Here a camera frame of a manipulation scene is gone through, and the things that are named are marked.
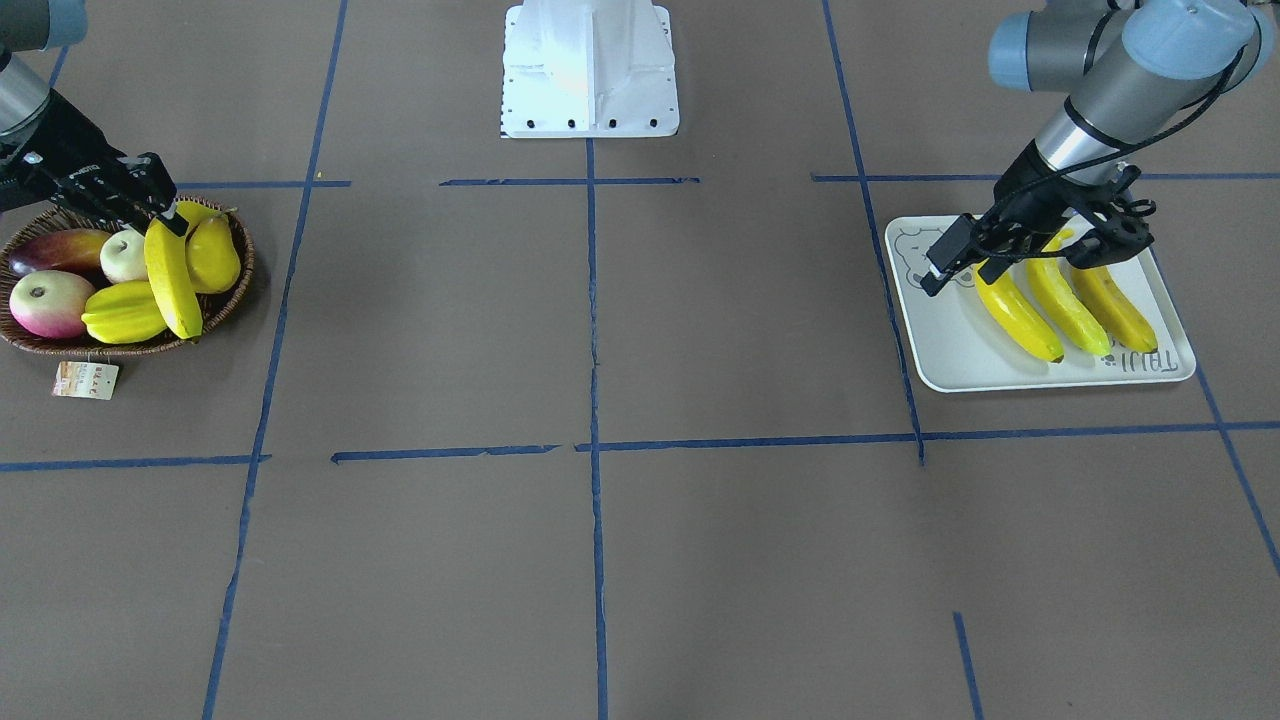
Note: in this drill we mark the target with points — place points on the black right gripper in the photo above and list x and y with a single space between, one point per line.
62 141

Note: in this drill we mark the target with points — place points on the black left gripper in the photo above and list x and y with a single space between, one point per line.
1022 177

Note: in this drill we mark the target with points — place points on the yellow banana basket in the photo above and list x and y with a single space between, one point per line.
1020 320
165 255

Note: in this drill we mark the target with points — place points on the yellow banana front basket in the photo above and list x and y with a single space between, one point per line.
1020 320

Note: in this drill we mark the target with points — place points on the yellow banana moved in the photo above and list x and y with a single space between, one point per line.
1055 295
1102 296

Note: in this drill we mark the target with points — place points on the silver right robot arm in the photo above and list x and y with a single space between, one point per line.
28 26

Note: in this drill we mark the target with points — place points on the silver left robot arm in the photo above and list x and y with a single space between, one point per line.
1132 74

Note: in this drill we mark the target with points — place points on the yellow pear in basket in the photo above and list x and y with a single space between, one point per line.
214 265

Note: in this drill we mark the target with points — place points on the yellow starfruit in basket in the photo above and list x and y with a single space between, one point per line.
123 314

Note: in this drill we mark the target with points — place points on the woven wicker basket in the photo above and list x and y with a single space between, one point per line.
216 308

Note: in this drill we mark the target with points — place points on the paper tag on basket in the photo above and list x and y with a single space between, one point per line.
84 379

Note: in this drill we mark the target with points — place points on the pale green apple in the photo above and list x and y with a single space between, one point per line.
122 258

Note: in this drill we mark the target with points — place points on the red orange mango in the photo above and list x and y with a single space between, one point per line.
74 250

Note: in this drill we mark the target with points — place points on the white rectangular plastic tray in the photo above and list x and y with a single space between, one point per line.
959 347

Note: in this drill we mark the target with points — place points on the white pedestal column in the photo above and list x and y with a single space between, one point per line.
588 69

